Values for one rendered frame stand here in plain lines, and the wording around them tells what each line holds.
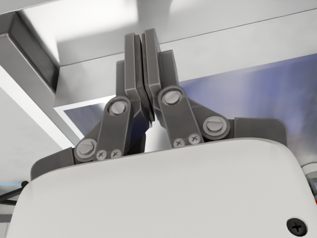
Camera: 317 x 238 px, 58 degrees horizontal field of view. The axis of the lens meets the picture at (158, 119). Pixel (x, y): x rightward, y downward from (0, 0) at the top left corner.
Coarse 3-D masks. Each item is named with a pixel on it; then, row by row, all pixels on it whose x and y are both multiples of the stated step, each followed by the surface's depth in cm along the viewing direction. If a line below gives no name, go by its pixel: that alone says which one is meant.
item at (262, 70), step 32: (224, 32) 18; (256, 32) 17; (288, 32) 17; (96, 64) 19; (192, 64) 17; (224, 64) 16; (256, 64) 16; (288, 64) 21; (64, 96) 18; (96, 96) 17; (192, 96) 23; (224, 96) 23; (256, 96) 23; (288, 96) 24; (160, 128) 26; (288, 128) 28
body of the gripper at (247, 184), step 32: (128, 160) 10; (160, 160) 10; (192, 160) 9; (224, 160) 9; (256, 160) 9; (288, 160) 9; (32, 192) 10; (64, 192) 10; (96, 192) 9; (128, 192) 9; (160, 192) 9; (192, 192) 9; (224, 192) 8; (256, 192) 8; (288, 192) 8; (32, 224) 9; (64, 224) 9; (96, 224) 9; (128, 224) 8; (160, 224) 8; (192, 224) 8; (224, 224) 8; (256, 224) 8; (288, 224) 8
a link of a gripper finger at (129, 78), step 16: (128, 48) 14; (128, 64) 13; (128, 80) 13; (128, 96) 13; (144, 96) 13; (144, 112) 13; (96, 128) 13; (144, 128) 14; (80, 144) 12; (80, 160) 12
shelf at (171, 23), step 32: (0, 0) 17; (32, 0) 16; (64, 0) 15; (96, 0) 16; (128, 0) 16; (160, 0) 16; (192, 0) 16; (224, 0) 16; (256, 0) 16; (288, 0) 17; (32, 32) 17; (64, 32) 17; (96, 32) 17; (128, 32) 17; (160, 32) 18; (192, 32) 18; (64, 64) 19
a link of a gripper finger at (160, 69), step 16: (144, 48) 14; (144, 64) 13; (160, 64) 14; (144, 80) 13; (160, 80) 13; (176, 80) 13; (160, 112) 12; (208, 112) 12; (208, 128) 11; (224, 128) 11
